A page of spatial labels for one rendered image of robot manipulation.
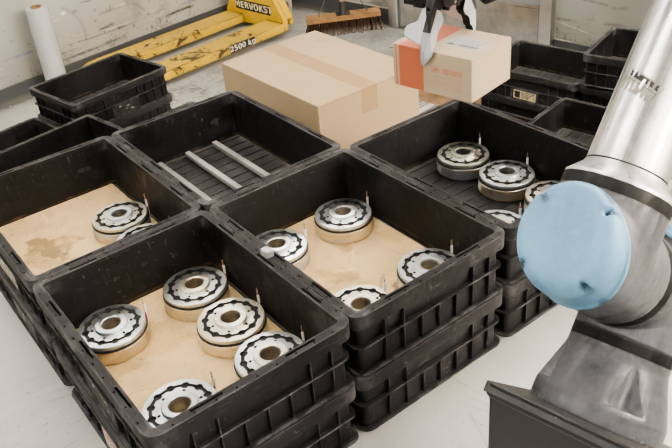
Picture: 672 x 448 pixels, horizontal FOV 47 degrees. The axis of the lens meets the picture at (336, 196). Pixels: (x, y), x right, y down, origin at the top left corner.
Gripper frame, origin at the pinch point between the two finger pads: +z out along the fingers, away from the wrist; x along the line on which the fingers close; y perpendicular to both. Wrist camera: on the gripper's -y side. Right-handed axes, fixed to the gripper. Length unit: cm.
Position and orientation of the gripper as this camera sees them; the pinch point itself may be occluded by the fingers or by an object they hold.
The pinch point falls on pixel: (451, 52)
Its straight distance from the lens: 137.1
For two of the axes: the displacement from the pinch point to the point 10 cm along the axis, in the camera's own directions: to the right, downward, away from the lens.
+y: -7.4, -2.8, 6.0
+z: 0.9, 8.6, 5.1
